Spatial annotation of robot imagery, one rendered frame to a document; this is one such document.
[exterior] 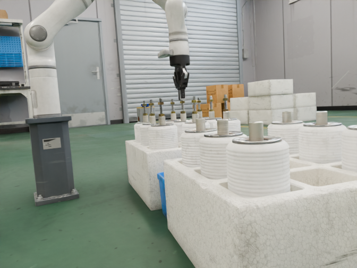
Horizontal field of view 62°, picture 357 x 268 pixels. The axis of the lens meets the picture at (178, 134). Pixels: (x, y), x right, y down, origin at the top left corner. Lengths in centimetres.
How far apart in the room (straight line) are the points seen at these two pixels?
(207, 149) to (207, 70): 679
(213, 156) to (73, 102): 570
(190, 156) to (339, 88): 616
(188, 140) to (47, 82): 65
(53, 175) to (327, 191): 91
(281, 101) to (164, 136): 303
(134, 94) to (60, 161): 536
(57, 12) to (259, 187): 94
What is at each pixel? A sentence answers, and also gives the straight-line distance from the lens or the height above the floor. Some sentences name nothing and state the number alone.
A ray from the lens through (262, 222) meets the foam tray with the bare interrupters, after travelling 42.
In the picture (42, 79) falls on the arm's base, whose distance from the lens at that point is 115.
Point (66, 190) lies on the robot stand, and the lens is 116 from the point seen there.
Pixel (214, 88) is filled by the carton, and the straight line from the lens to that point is 502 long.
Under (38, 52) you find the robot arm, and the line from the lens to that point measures 123.
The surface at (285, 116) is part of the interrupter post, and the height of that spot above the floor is 27.
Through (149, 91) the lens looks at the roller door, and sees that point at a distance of 655.
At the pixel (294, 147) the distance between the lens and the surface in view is 77.
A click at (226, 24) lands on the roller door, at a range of 788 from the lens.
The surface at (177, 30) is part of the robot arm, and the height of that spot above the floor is 58.
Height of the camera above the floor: 32
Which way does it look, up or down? 6 degrees down
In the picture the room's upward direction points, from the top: 4 degrees counter-clockwise
